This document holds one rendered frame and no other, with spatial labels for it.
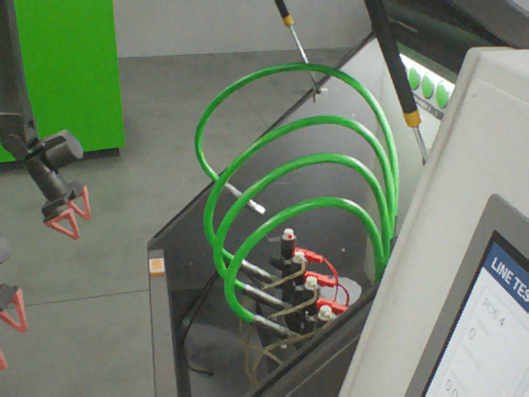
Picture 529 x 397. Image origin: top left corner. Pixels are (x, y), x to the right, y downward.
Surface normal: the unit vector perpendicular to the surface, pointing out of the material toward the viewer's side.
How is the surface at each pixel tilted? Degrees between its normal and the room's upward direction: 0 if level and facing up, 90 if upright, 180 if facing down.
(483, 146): 76
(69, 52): 90
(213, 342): 0
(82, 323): 0
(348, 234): 90
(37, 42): 90
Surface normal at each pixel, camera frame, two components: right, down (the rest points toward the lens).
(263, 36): 0.25, 0.41
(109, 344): 0.01, -0.90
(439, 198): -0.95, -0.14
